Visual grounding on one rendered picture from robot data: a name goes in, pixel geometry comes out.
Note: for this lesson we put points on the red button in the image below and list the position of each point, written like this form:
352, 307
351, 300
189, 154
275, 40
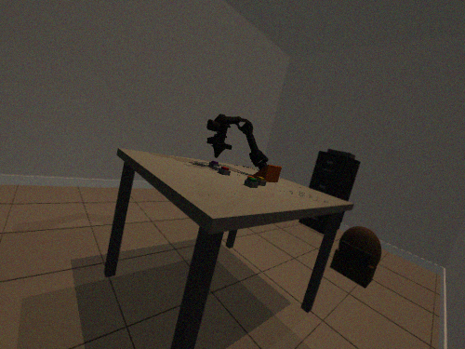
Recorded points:
224, 171

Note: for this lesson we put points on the yellow button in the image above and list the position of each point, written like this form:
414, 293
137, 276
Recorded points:
261, 181

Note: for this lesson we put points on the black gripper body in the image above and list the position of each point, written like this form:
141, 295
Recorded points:
222, 144

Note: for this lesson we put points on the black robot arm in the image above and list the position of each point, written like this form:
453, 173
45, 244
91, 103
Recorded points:
222, 123

